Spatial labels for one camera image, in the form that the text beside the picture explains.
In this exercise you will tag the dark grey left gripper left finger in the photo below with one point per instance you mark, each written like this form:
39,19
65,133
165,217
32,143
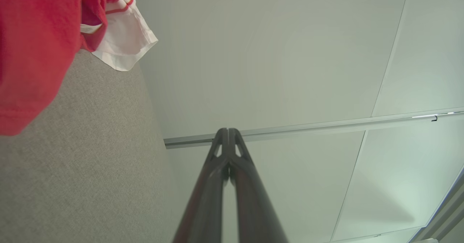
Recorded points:
206,199

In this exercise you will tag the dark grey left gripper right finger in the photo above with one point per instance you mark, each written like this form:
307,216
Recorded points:
253,206

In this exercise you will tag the red shorts with white stripe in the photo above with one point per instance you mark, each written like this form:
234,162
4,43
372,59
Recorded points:
32,54

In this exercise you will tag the grey metal partition post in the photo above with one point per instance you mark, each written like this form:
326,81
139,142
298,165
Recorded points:
290,129
446,214

